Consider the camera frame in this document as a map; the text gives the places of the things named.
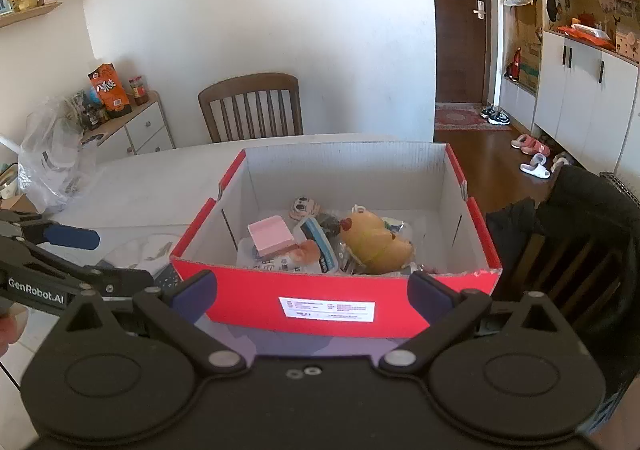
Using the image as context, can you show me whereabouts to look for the pink sticky note pad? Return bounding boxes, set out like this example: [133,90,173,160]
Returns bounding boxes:
[247,215,297,259]

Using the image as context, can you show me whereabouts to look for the white slipper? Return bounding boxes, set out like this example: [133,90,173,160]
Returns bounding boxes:
[519,153,552,179]

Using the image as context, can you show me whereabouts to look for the wooden toy house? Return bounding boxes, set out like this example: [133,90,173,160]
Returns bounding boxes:
[613,17,640,57]

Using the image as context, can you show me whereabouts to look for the green and white carton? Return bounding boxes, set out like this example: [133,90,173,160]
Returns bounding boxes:
[520,37,544,92]

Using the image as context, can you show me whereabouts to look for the small brown cardboard box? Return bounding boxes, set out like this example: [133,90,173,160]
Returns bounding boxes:
[0,193,42,217]

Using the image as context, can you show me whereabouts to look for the brown wooden chair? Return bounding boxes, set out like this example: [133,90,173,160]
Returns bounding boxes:
[198,73,304,143]

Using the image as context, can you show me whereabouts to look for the wooden wall shelf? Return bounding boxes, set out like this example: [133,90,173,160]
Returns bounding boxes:
[0,2,63,29]

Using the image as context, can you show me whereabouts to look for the white desktop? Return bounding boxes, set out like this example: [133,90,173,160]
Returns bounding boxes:
[0,131,431,403]

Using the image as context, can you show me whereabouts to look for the small white drawer cabinet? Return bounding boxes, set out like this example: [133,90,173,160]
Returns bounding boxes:
[80,90,176,162]

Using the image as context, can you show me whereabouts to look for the yellow plush toy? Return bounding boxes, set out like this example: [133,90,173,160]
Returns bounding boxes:
[340,204,416,276]

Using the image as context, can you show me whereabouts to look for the patterned door rug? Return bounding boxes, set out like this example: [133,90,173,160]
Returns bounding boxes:
[433,103,514,132]

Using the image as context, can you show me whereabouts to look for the red sauce jars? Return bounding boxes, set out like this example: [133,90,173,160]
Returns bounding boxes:
[128,75,150,106]

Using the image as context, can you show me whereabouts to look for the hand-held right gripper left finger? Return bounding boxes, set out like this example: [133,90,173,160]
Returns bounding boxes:
[47,270,248,378]

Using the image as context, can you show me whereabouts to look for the white shoe cabinet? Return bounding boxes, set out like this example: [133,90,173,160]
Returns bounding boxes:
[531,30,640,172]

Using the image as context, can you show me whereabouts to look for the dark wooden chair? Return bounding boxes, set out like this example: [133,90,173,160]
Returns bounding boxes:
[519,230,632,332]

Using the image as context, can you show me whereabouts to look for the clear plastic bag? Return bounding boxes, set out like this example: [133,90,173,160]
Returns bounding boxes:
[19,98,99,214]

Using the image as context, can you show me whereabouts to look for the brown door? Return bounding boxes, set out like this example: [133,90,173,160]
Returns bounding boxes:
[427,0,494,107]

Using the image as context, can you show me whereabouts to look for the red bottle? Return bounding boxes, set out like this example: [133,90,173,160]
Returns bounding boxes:
[504,47,524,82]

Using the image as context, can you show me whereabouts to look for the silver snack pouch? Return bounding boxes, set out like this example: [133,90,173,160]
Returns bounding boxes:
[294,216,339,274]

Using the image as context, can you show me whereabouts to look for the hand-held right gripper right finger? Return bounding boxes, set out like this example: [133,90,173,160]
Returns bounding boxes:
[380,270,581,377]

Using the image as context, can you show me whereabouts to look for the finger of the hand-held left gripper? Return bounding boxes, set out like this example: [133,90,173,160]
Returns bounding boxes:
[0,209,102,252]
[0,236,155,299]

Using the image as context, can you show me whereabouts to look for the red cardboard box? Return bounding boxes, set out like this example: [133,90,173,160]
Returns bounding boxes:
[170,141,503,341]

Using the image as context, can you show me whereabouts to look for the orange snack bag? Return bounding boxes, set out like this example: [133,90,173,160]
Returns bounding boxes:
[88,63,132,119]

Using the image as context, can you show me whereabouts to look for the person's left hand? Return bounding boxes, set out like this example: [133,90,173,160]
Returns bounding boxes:
[0,311,29,359]

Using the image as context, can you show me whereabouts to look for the orange flat packet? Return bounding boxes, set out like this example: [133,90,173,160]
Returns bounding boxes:
[556,22,614,44]

